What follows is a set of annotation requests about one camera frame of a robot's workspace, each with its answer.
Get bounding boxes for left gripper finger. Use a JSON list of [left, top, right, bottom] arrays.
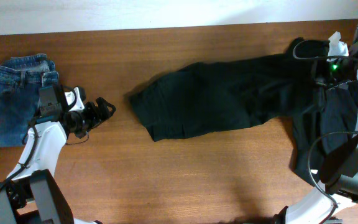
[[96, 97, 116, 120], [75, 119, 103, 139]]

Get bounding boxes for black trousers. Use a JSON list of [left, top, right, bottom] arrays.
[[129, 54, 322, 141]]

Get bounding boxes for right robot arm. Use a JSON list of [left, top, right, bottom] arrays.
[[272, 25, 358, 223]]

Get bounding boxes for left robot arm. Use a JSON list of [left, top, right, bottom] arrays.
[[0, 85, 116, 224]]

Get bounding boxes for black jacket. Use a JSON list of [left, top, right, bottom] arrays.
[[288, 37, 358, 185]]

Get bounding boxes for folded blue jeans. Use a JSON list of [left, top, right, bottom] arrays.
[[0, 54, 59, 147]]

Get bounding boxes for right black camera cable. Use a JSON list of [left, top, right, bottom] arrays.
[[292, 39, 358, 224]]

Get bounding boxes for black camera cable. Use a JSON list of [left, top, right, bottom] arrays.
[[0, 85, 90, 224], [292, 39, 358, 224]]

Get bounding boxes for left black camera cable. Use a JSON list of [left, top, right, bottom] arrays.
[[0, 85, 90, 224]]

